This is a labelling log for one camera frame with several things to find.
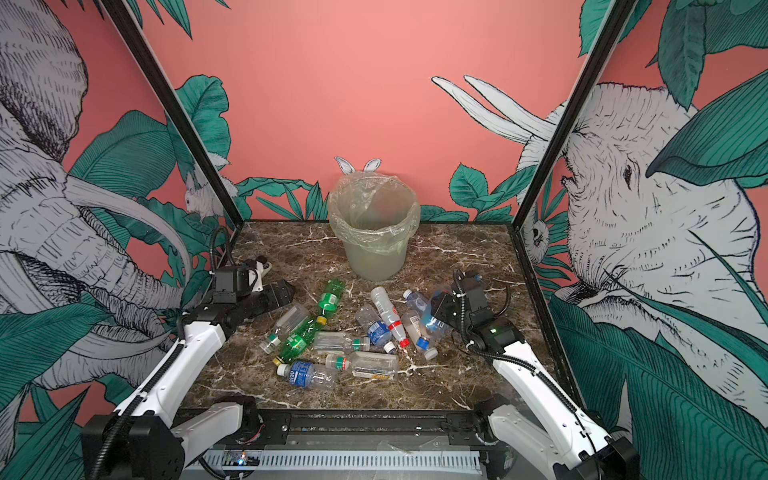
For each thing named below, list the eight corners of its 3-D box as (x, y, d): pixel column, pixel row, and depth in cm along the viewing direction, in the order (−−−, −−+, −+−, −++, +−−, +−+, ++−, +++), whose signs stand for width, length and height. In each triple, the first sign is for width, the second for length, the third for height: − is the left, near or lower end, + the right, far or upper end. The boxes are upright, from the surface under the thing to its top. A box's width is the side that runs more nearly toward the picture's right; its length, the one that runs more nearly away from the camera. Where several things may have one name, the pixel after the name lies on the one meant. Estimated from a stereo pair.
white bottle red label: (399, 350, 89) (399, 343, 85) (371, 298, 101) (370, 289, 96) (409, 345, 90) (411, 338, 86) (381, 294, 102) (381, 285, 98)
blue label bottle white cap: (381, 360, 87) (380, 353, 83) (355, 318, 96) (353, 309, 92) (398, 349, 90) (398, 341, 85) (371, 308, 98) (370, 300, 94)
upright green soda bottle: (313, 324, 94) (310, 316, 90) (330, 285, 104) (327, 276, 100) (329, 327, 94) (326, 319, 89) (344, 288, 103) (342, 279, 99)
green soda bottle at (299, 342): (277, 365, 85) (272, 360, 82) (309, 320, 94) (306, 313, 91) (292, 373, 84) (288, 368, 80) (323, 326, 93) (320, 320, 89)
